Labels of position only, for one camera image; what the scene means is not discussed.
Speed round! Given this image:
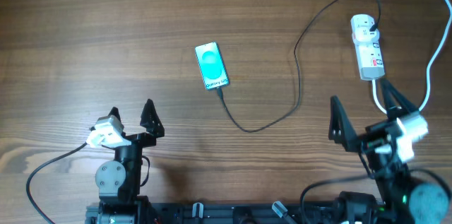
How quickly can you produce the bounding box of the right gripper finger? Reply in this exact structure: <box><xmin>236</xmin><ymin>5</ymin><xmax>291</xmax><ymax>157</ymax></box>
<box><xmin>328</xmin><ymin>95</ymin><xmax>361</xmax><ymax>153</ymax></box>
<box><xmin>380</xmin><ymin>78</ymin><xmax>419</xmax><ymax>120</ymax></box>

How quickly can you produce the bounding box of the black USB charging cable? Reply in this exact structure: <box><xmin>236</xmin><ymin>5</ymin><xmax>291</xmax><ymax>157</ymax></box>
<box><xmin>215</xmin><ymin>0</ymin><xmax>383</xmax><ymax>134</ymax></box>

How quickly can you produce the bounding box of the teal screen smartphone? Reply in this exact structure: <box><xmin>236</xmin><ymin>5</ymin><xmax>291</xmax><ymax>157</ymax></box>
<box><xmin>195</xmin><ymin>42</ymin><xmax>230</xmax><ymax>90</ymax></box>

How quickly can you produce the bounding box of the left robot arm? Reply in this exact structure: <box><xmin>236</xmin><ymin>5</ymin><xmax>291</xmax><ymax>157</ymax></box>
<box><xmin>85</xmin><ymin>99</ymin><xmax>165</xmax><ymax>224</ymax></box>

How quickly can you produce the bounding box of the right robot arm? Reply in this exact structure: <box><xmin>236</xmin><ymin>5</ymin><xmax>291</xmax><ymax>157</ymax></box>
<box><xmin>328</xmin><ymin>79</ymin><xmax>451</xmax><ymax>223</ymax></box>

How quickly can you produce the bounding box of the white charger plug adapter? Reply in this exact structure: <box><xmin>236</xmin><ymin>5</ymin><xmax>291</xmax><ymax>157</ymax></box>
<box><xmin>352</xmin><ymin>26</ymin><xmax>380</xmax><ymax>45</ymax></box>

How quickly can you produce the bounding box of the white power strip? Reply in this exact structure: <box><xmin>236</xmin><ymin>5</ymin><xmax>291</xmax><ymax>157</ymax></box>
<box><xmin>350</xmin><ymin>14</ymin><xmax>385</xmax><ymax>81</ymax></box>

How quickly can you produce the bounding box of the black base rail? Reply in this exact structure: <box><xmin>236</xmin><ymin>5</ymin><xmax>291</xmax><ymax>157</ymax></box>
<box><xmin>85</xmin><ymin>201</ymin><xmax>400</xmax><ymax>224</ymax></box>

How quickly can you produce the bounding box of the white power strip cord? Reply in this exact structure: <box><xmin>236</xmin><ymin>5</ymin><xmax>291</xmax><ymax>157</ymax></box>
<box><xmin>371</xmin><ymin>0</ymin><xmax>452</xmax><ymax>115</ymax></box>

